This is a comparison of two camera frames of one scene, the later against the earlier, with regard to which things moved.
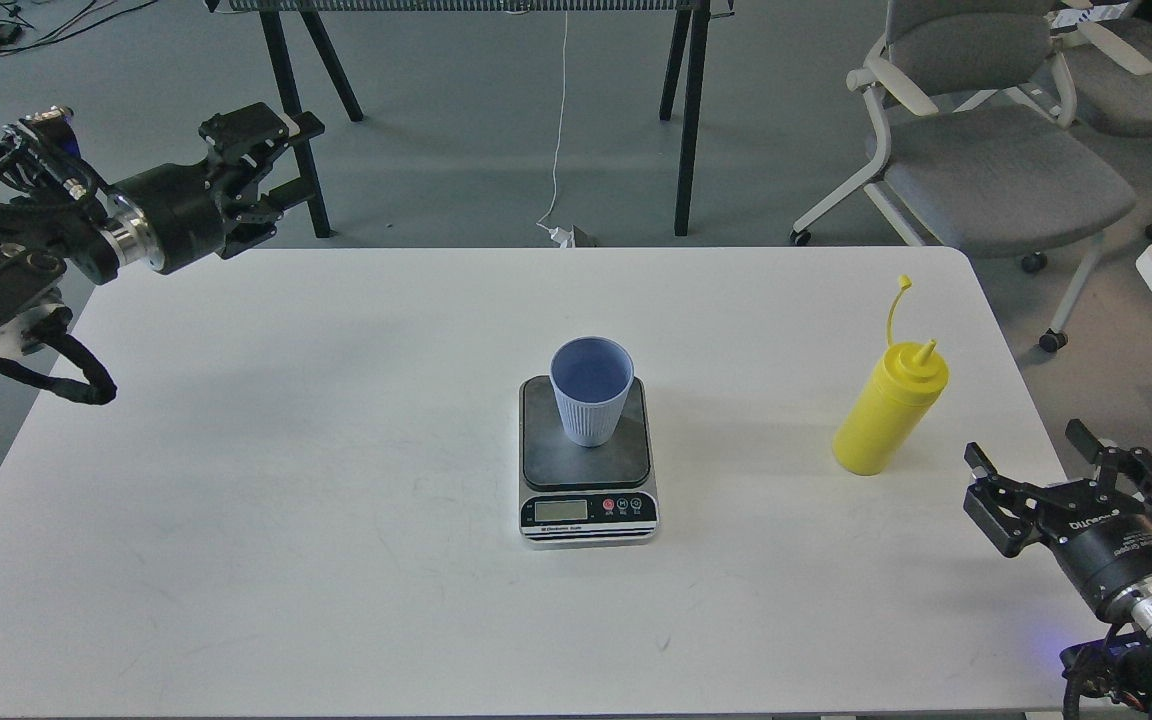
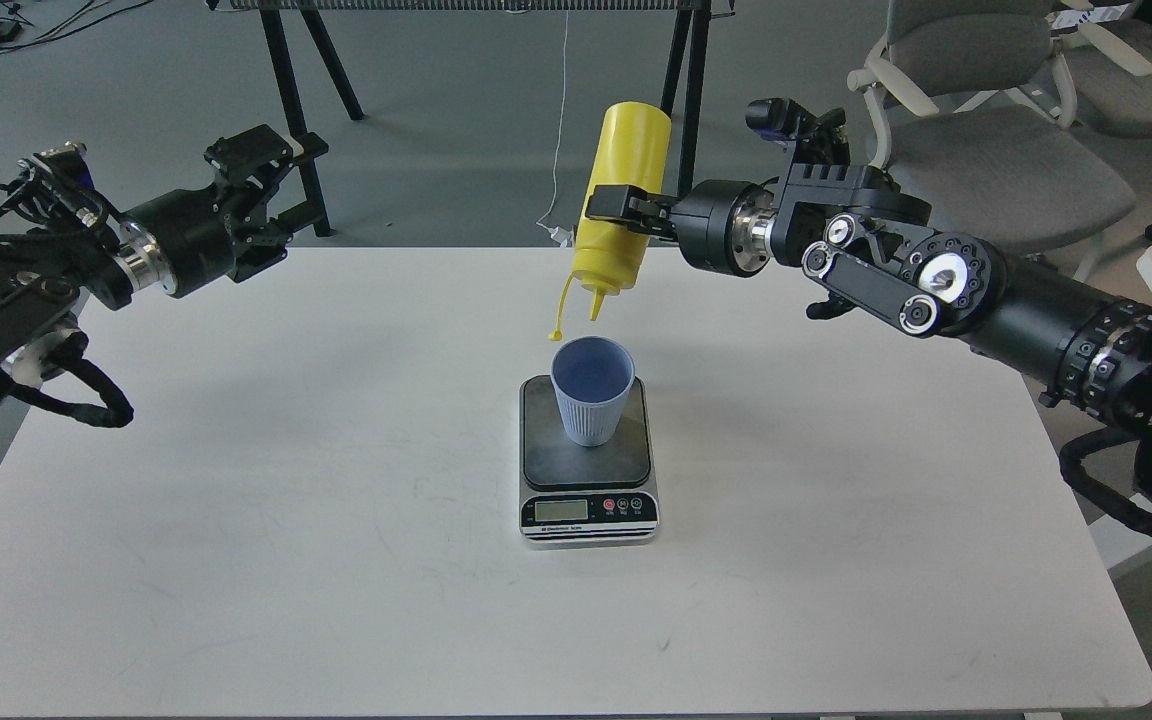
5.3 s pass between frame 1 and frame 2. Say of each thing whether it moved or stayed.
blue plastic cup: stayed
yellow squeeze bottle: moved
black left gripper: moved
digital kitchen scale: stayed
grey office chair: stayed
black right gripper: moved
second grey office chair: stayed
